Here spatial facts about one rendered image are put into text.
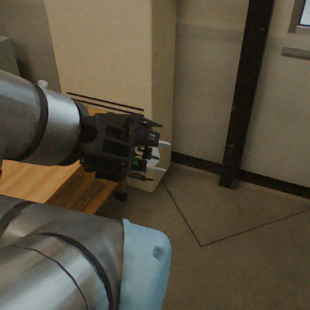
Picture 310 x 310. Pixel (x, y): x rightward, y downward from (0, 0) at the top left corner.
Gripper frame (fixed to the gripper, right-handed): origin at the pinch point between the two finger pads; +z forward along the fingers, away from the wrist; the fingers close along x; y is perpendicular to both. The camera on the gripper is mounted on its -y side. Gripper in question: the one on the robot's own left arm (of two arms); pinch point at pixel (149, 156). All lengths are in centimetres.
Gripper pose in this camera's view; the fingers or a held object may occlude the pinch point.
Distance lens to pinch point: 51.7
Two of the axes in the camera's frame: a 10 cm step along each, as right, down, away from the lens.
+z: 5.5, 1.4, 8.3
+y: 8.2, 1.1, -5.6
